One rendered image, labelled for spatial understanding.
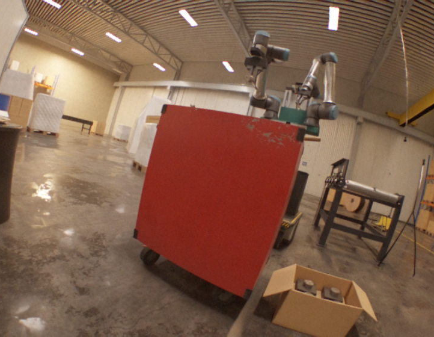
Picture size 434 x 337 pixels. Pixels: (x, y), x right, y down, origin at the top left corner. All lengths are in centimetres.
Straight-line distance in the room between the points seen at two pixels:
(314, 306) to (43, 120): 784
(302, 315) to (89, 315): 96
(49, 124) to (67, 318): 720
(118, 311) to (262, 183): 83
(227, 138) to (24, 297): 115
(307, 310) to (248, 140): 87
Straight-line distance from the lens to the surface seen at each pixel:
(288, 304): 107
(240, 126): 86
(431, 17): 1054
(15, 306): 101
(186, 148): 95
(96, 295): 104
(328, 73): 221
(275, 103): 227
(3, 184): 148
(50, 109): 771
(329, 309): 110
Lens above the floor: 74
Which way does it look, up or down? 3 degrees down
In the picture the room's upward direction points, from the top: 15 degrees clockwise
